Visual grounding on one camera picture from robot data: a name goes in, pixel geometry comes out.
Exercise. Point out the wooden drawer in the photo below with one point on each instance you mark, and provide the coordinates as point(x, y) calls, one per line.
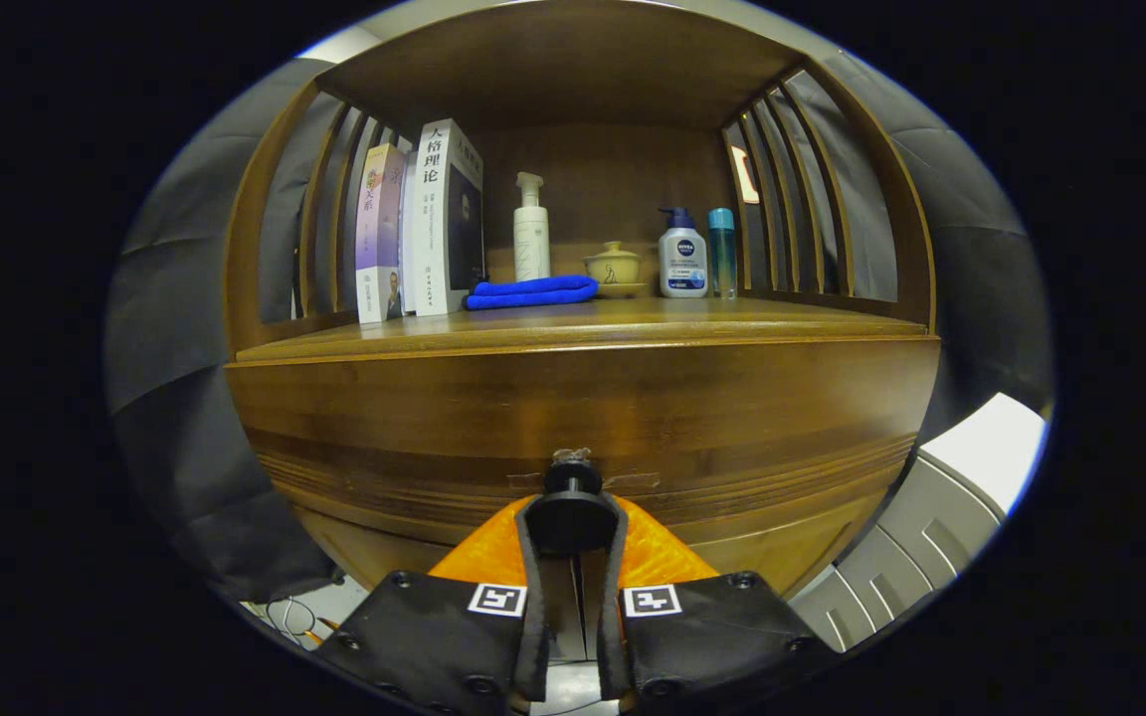
point(583, 398)

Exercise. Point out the yellow lidded teacup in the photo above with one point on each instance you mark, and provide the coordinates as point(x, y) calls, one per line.
point(615, 268)

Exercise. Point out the wooden countertop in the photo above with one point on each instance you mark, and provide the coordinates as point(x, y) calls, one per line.
point(682, 318)

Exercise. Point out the teal bottle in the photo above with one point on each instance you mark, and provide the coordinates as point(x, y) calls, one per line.
point(722, 254)

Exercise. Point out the folded blue cloth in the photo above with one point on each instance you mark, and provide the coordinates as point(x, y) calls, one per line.
point(533, 293)

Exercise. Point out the white pump bottle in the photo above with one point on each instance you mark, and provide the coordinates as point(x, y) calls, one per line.
point(531, 244)

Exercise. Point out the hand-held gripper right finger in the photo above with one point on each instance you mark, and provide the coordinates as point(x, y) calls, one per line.
point(613, 617)

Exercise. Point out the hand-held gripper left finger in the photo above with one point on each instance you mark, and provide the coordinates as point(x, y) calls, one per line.
point(531, 607)

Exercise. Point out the black drawer knob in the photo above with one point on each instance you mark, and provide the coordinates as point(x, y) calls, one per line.
point(573, 517)

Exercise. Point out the white bottle with blue cap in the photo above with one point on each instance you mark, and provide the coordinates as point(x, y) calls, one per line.
point(682, 264)

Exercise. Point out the brown wooden cabinet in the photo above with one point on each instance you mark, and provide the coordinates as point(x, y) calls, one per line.
point(613, 169)

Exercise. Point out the purple book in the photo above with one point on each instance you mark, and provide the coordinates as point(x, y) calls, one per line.
point(379, 229)

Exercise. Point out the thick white book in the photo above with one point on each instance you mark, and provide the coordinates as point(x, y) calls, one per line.
point(434, 229)

